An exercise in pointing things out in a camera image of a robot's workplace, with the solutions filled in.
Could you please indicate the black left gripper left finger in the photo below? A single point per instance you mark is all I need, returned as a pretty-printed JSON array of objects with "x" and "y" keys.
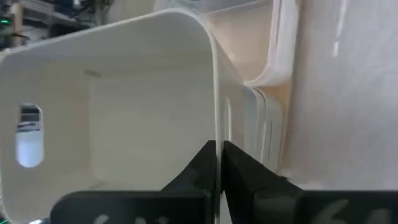
[{"x": 199, "y": 177}]

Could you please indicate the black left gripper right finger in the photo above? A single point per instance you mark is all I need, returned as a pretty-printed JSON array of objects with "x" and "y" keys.
[{"x": 245, "y": 183}]

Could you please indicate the clear plastic basket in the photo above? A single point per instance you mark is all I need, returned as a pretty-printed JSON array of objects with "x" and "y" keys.
[
  {"x": 248, "y": 40},
  {"x": 267, "y": 130}
]

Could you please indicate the white plastic basket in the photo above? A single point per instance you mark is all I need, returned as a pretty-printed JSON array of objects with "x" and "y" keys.
[{"x": 124, "y": 109}]

